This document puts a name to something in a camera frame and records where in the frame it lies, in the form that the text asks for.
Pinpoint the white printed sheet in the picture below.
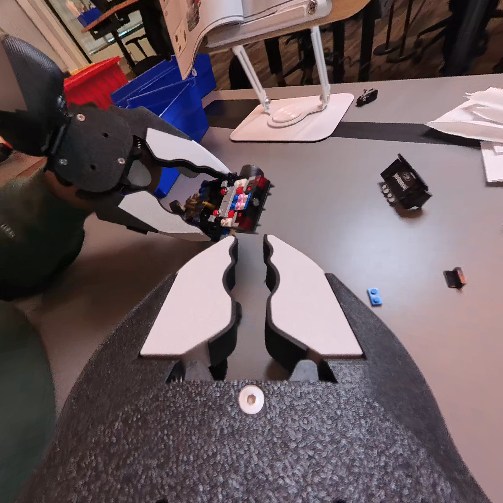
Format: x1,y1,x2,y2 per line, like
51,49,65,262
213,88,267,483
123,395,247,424
480,141,503,183

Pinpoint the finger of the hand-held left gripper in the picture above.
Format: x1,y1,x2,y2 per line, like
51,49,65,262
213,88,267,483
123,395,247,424
145,127,233,179
117,190,214,242

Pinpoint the wooden desk with black legs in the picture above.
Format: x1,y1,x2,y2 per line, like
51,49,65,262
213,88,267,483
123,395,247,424
80,0,143,67

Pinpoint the black printed lego panel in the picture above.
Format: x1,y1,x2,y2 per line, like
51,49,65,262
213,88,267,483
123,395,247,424
379,154,433,211

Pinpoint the person's left forearm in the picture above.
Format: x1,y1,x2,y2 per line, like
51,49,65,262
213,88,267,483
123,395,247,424
0,157,89,301

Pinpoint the white booklet stand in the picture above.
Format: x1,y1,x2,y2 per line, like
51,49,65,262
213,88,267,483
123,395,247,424
204,0,355,143

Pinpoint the red plastic bin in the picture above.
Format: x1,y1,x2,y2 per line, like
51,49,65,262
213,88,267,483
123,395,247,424
64,56,128,111

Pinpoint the lego instruction booklet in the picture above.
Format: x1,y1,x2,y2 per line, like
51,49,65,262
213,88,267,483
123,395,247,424
159,0,246,79

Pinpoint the black lego piece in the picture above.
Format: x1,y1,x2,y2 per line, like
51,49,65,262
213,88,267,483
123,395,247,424
443,267,467,289

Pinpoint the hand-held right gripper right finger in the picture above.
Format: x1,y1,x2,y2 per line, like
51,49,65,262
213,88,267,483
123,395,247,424
263,235,364,375

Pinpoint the black table frame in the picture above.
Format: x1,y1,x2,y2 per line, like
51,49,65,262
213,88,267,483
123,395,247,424
330,0,393,84

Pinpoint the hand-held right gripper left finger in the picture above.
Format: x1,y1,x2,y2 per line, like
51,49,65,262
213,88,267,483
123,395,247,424
139,236,241,379

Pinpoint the white paper bag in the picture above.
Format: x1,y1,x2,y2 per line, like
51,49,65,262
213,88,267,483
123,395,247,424
425,86,503,140

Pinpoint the black lego car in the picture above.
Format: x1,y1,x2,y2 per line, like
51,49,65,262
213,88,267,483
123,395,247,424
169,165,272,241

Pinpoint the person's green sweatshirt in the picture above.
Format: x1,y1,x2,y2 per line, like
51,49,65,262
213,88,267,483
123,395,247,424
0,303,57,503

